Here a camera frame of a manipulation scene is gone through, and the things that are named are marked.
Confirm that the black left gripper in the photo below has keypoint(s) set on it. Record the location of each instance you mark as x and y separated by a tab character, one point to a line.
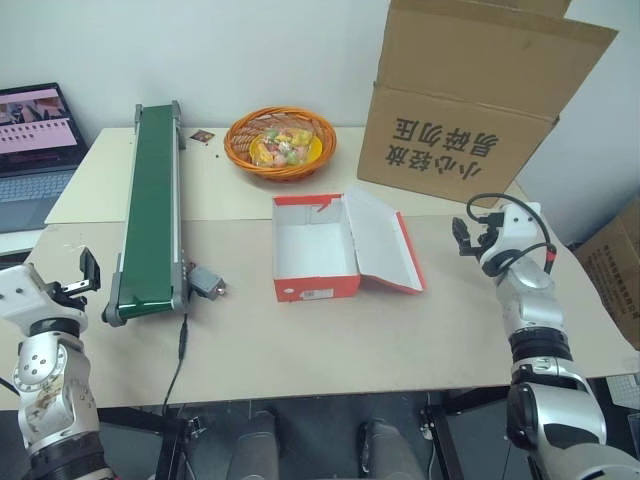
70	301

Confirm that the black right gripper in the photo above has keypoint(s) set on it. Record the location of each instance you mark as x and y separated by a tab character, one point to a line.
475	247

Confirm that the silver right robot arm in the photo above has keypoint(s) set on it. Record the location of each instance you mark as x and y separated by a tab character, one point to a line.
535	310

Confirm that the green conveyor belt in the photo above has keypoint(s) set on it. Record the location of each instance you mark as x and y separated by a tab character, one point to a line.
150	210

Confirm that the large printed cardboard box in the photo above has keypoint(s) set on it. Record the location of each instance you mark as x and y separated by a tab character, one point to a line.
450	125

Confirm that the small brown cardboard box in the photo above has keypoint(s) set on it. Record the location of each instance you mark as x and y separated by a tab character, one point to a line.
612	270

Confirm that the red white box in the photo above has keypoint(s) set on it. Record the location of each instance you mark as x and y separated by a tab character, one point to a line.
315	250

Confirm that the white side table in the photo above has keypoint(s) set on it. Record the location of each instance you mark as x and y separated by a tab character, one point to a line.
17	242

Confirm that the grey laptop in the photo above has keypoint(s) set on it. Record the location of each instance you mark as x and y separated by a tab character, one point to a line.
35	150

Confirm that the small dark printed card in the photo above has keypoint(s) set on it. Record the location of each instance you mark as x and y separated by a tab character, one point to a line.
202	136

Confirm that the red striped snack packet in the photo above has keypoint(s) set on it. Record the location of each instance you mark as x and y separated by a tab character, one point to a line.
244	137

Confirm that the orange wicker basket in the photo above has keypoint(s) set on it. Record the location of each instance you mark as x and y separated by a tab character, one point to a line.
280	172

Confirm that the clear bag of colourful sweets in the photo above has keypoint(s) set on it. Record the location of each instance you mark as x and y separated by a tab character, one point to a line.
285	147

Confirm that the white gridded board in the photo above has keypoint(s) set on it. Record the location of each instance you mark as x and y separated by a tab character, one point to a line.
625	390

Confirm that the dark grey rounded shape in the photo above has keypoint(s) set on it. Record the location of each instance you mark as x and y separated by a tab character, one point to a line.
390	450
257	445

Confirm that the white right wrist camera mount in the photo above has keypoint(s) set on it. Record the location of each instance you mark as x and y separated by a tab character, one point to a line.
520	225

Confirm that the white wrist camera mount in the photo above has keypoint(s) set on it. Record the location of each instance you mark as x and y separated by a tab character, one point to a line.
520	225
25	295

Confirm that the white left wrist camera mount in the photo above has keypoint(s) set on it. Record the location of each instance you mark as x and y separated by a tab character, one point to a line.
25	295

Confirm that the black metal table frame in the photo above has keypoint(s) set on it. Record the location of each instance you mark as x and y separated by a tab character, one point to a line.
170	450

